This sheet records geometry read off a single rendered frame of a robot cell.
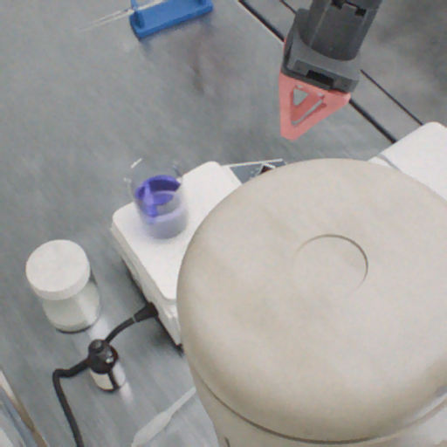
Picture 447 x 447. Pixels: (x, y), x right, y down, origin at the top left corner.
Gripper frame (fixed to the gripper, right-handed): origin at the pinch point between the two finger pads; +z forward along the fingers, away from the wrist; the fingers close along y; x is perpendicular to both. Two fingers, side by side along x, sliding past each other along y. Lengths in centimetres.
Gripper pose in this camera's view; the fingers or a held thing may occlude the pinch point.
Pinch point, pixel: (292, 121)
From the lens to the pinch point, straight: 103.9
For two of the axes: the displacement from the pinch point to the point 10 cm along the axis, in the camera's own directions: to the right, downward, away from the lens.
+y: -1.2, 5.9, -8.0
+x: 9.4, 3.3, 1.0
